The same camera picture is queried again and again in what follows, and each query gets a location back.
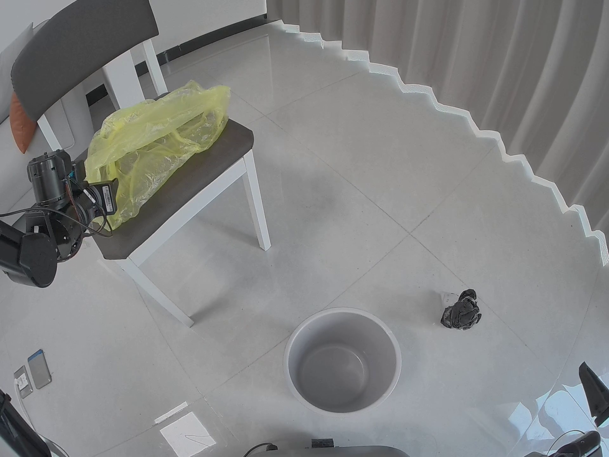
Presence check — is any clear plastic wrapper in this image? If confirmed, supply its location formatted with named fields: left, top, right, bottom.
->
left=435, top=291, right=460, bottom=325

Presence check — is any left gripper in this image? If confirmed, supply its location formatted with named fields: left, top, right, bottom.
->
left=77, top=179, right=121, bottom=226

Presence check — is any pale grey curtain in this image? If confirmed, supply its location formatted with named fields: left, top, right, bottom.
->
left=264, top=0, right=609, bottom=268

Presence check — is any black cable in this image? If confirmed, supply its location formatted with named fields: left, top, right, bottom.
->
left=0, top=205, right=115, bottom=239

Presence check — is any grey and white chair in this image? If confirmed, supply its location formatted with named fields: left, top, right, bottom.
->
left=10, top=0, right=272, bottom=328

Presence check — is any orange cushion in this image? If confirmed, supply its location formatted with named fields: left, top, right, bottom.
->
left=10, top=92, right=36, bottom=154

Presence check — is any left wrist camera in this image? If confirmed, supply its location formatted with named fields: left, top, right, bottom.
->
left=67, top=159, right=91, bottom=185

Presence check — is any crumpled black plastic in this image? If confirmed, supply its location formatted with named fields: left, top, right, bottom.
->
left=441, top=289, right=482, bottom=331

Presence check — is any white cushion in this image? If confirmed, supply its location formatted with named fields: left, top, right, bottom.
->
left=45, top=94, right=96, bottom=153

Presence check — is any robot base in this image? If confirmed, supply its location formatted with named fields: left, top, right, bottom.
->
left=243, top=438, right=415, bottom=457

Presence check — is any pale grey sofa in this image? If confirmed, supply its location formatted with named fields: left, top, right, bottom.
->
left=0, top=21, right=103, bottom=218

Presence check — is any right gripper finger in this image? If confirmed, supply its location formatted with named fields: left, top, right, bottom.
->
left=579, top=362, right=609, bottom=421

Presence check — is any white trash bin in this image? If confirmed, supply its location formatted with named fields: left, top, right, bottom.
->
left=284, top=308, right=402, bottom=414

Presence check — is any yellow plastic bag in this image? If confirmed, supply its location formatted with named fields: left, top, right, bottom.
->
left=85, top=80, right=231, bottom=230

